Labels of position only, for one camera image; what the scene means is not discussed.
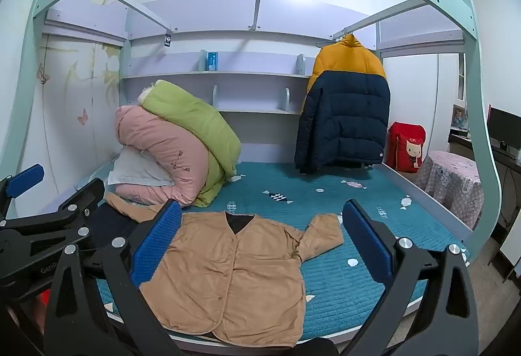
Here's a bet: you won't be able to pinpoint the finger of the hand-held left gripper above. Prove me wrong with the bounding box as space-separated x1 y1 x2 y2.
12 178 106 249
0 163 45 218

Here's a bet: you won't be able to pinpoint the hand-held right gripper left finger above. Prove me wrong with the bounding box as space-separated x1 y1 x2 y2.
44 199 184 356

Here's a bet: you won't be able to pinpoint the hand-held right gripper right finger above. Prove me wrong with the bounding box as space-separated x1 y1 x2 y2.
340 199 481 356

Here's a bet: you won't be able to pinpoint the tan button-up jacket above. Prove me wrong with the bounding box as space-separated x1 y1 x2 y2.
104 193 345 349

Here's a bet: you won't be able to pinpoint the dark folded pants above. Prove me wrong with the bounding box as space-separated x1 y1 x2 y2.
87 203 163 253

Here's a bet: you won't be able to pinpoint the light blue folded cloth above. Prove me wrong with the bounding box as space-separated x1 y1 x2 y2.
108 146 176 188

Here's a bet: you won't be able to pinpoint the wardrobe with butterfly decals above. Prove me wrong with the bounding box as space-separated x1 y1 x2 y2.
8 32 123 218

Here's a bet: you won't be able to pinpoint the teal quilted bed mat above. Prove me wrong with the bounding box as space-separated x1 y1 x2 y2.
95 161 469 340

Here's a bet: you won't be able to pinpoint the pink quilt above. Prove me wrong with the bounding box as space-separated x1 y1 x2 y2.
115 106 216 207

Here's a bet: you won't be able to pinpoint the red cartoon bag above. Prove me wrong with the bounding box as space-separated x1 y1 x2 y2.
386 122 427 173

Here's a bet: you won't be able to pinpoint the pink patterned table cover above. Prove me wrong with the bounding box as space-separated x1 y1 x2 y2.
417 150 485 230

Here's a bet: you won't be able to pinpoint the green quilt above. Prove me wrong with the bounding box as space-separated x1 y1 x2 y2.
137 80 243 207

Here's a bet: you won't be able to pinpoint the yellow and navy puffer jacket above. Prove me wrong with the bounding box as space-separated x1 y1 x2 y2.
295 34 391 174

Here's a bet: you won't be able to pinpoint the white cabinet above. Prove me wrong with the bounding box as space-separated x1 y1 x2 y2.
380 50 467 173

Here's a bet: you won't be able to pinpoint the dark desk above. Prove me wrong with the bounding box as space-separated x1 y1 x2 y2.
448 130 521 194

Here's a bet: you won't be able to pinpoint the black monitor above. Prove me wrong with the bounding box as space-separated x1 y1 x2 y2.
486 107 521 155

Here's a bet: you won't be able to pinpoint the picture frame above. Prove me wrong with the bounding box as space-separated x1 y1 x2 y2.
452 104 469 133

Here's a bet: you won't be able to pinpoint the lilac wall shelf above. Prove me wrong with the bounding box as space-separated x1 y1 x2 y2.
120 0 383 114

